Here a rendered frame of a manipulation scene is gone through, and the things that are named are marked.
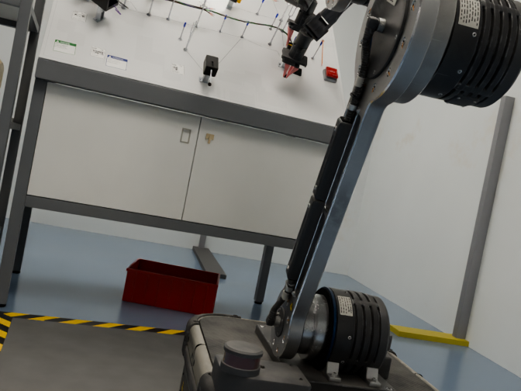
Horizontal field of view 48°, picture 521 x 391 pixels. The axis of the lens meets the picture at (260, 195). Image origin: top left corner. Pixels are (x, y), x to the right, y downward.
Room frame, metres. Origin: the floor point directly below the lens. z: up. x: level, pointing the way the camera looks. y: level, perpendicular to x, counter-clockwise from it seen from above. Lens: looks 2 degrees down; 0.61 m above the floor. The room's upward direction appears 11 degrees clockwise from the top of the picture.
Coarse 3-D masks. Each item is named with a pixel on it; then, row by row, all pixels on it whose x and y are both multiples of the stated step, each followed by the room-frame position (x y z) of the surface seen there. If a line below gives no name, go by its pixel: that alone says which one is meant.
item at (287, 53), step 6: (294, 42) 2.21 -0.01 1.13; (294, 48) 2.21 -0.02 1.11; (306, 48) 2.21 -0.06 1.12; (282, 54) 2.22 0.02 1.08; (288, 54) 2.24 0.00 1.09; (294, 54) 2.22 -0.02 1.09; (300, 54) 2.22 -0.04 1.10; (294, 60) 2.23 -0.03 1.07; (300, 60) 2.24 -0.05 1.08; (306, 60) 2.26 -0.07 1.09
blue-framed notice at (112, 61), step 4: (108, 56) 2.11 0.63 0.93; (112, 56) 2.12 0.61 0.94; (108, 60) 2.10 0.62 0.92; (112, 60) 2.10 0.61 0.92; (116, 60) 2.11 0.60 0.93; (120, 60) 2.12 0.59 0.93; (124, 60) 2.13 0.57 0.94; (108, 64) 2.08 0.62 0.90; (112, 64) 2.09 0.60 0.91; (116, 64) 2.10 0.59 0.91; (120, 64) 2.11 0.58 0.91; (124, 64) 2.11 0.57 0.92; (120, 68) 2.09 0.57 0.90; (124, 68) 2.10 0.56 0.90
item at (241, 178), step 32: (224, 128) 2.23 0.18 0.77; (224, 160) 2.24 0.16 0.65; (256, 160) 2.28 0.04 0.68; (288, 160) 2.32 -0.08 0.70; (320, 160) 2.36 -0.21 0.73; (192, 192) 2.21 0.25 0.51; (224, 192) 2.25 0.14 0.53; (256, 192) 2.28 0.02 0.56; (288, 192) 2.32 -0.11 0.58; (224, 224) 2.25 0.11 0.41; (256, 224) 2.29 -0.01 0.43; (288, 224) 2.33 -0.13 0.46
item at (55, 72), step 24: (48, 72) 1.99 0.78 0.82; (72, 72) 2.02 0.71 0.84; (96, 72) 2.04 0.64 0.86; (120, 96) 2.08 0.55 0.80; (144, 96) 2.09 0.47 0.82; (168, 96) 2.12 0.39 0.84; (192, 96) 2.15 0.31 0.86; (240, 120) 2.21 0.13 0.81; (264, 120) 2.23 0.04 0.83; (288, 120) 2.26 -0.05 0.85
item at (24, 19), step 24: (0, 0) 1.93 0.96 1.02; (24, 0) 1.95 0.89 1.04; (0, 24) 2.36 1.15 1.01; (24, 24) 1.96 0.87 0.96; (24, 48) 1.98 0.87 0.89; (24, 72) 2.38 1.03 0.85; (24, 96) 2.38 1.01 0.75; (0, 120) 1.95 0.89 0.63; (0, 144) 1.95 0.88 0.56; (0, 168) 1.96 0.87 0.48; (0, 192) 2.38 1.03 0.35; (0, 216) 2.38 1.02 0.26; (0, 240) 2.39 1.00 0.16
